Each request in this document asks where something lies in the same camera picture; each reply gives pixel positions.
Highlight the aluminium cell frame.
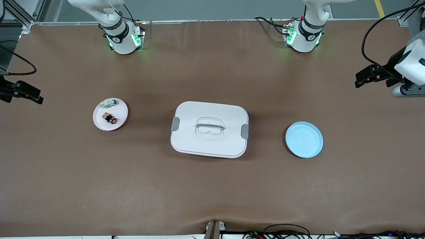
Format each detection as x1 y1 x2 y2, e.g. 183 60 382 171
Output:
0 0 45 31
397 0 425 38

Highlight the white lidded storage box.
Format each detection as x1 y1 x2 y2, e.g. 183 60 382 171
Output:
170 101 249 159

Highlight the black arm base cable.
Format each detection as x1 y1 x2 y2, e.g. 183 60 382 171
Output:
115 3 137 24
254 16 291 36

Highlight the light blue round plate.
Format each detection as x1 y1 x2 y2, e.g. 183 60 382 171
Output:
285 121 324 159

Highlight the black cable loop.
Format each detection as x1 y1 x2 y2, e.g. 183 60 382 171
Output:
263 223 311 239

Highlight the pale pink round plate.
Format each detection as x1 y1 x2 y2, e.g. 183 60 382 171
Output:
93 98 128 131

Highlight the black cable bundle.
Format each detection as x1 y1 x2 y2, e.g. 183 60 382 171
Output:
332 230 425 239

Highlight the brown camera mount post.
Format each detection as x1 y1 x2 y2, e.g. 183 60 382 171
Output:
204 220 227 239

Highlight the metal table edge rail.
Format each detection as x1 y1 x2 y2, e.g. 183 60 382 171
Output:
32 18 399 26

